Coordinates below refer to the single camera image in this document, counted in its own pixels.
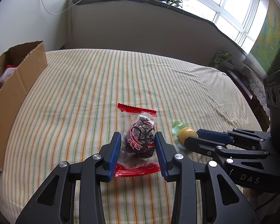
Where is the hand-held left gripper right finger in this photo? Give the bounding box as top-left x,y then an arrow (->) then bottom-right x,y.
155,131 -> 262,224

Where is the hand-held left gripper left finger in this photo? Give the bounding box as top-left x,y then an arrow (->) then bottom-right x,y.
15,131 -> 122,224

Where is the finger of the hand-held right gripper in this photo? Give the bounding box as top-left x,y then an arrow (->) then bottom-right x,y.
197,128 -> 273,153
184,136 -> 271,169

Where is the yellow ball candy wrapper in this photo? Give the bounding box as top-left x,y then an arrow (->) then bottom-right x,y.
172,120 -> 198,150

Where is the red-edged clear date packet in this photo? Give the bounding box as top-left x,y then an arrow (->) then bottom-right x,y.
0,64 -> 19,88
115,103 -> 161,179

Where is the brown cardboard box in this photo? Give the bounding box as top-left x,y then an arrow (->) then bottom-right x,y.
0,41 -> 48,172

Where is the white lace cloth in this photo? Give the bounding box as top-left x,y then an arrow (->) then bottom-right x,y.
244,54 -> 271,117

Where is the dark wooden chair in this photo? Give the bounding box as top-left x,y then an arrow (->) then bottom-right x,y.
225,62 -> 271,131

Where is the green carton box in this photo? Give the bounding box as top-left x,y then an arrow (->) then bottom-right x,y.
209,51 -> 233,69

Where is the striped bedsheet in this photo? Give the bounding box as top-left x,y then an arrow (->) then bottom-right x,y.
0,49 -> 263,224

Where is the wall map poster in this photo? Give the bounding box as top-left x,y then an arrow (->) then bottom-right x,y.
250,0 -> 280,74

